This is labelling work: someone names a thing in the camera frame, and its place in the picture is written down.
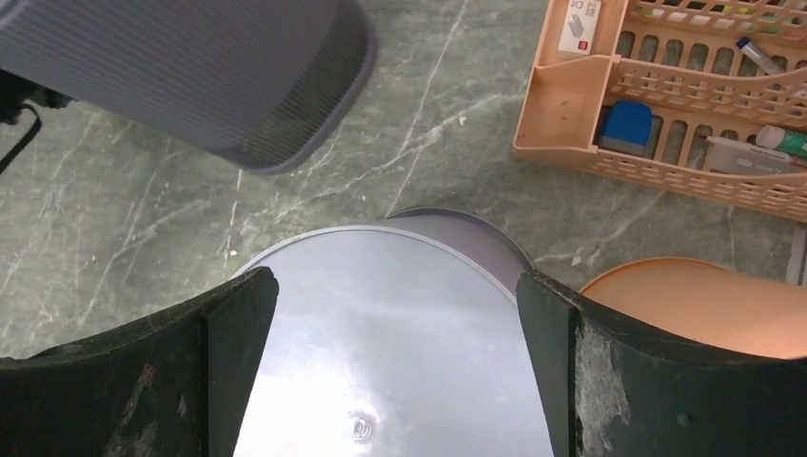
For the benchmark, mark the orange plastic file rack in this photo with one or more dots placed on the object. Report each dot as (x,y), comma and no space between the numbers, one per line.
(680,58)

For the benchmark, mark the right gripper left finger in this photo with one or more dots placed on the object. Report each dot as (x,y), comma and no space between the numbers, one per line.
(173,383)

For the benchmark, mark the white card box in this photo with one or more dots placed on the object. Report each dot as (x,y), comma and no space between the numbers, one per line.
(578,26)

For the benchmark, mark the blue eraser block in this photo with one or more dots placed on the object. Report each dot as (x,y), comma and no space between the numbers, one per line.
(626,128)

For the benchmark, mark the orange plastic bin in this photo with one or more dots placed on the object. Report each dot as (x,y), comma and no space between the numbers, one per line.
(708,304)

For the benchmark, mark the grey flat packet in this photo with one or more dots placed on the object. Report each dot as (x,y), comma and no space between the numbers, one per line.
(730,156)

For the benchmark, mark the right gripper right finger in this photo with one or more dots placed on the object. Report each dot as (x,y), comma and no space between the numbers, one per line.
(611,385)

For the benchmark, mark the grey smooth plastic bin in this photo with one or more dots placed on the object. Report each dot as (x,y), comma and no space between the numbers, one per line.
(398,337)

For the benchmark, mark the grey mesh waste basket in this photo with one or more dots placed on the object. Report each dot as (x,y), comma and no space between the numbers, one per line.
(260,84)

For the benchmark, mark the green white glue tube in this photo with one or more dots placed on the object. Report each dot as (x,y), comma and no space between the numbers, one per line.
(784,140)

